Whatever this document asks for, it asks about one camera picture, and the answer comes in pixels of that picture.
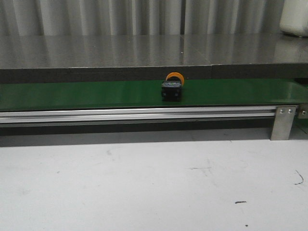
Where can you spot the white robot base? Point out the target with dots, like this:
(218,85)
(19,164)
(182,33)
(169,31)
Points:
(294,18)

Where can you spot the grey right conveyor end plate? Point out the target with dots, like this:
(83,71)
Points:
(303,111)

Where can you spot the aluminium conveyor frame rail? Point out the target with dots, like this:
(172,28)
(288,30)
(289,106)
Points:
(140,115)

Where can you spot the grey pleated curtain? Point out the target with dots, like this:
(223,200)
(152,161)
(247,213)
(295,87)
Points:
(138,17)

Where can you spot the yellow black push button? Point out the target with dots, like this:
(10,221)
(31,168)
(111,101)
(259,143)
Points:
(171,87)

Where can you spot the right steel support bracket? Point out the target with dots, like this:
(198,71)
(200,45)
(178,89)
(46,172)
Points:
(283,122)

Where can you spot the green conveyor belt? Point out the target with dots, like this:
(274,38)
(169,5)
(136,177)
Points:
(88,95)

